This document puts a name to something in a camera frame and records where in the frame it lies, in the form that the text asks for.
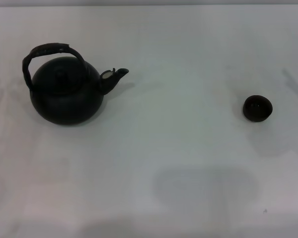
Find black round teapot with handle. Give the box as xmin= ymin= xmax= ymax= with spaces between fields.
xmin=21 ymin=42 xmax=130 ymax=125

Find small dark round teacup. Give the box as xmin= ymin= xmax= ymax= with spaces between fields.
xmin=242 ymin=95 xmax=274 ymax=122

